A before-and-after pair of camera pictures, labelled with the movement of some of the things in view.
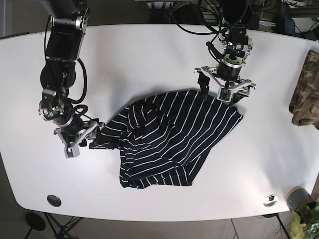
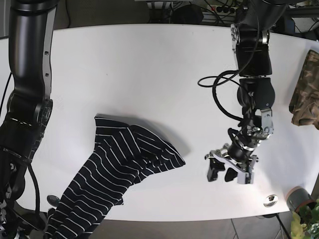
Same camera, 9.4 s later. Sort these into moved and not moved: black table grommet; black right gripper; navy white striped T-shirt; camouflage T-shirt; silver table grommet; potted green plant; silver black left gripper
Moved: black right gripper; silver black left gripper; navy white striped T-shirt
Not moved: silver table grommet; potted green plant; black table grommet; camouflage T-shirt
